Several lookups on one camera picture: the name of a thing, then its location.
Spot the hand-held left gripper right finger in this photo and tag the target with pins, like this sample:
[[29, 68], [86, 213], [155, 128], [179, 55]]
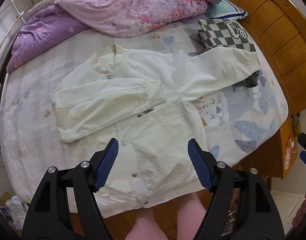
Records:
[[199, 165]]

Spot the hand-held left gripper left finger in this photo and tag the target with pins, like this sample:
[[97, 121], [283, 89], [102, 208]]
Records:
[[106, 165]]

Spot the white button-up jacket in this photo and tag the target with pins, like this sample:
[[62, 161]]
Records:
[[153, 130]]

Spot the pile of clothes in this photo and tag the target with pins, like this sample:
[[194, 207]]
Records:
[[14, 212]]

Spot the person's right hand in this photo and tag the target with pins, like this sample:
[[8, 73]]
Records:
[[303, 212]]

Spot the wooden nightstand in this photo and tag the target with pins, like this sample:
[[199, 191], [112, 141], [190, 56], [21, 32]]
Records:
[[283, 150]]

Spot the person's right leg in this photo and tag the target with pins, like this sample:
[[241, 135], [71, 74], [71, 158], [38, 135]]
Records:
[[190, 215]]

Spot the person's leg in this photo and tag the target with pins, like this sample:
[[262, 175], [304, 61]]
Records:
[[140, 227], [190, 215]]

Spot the person's left leg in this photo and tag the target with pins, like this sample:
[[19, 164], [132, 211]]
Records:
[[140, 227]]

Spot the dark grey cloth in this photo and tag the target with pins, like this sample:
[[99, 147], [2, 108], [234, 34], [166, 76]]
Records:
[[251, 81]]

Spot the bed with printed sheet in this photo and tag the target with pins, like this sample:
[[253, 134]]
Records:
[[30, 130]]

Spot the wooden headboard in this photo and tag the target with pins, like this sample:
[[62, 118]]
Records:
[[280, 42]]

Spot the cardboard box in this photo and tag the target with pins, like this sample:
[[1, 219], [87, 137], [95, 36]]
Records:
[[3, 198]]

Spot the checkered grey white cloth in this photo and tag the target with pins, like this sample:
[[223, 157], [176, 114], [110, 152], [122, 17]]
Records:
[[218, 35]]

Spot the light blue pillow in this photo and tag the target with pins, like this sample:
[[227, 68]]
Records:
[[225, 10]]

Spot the purple floral quilt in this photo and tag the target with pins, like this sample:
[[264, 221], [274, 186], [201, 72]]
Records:
[[132, 10]]

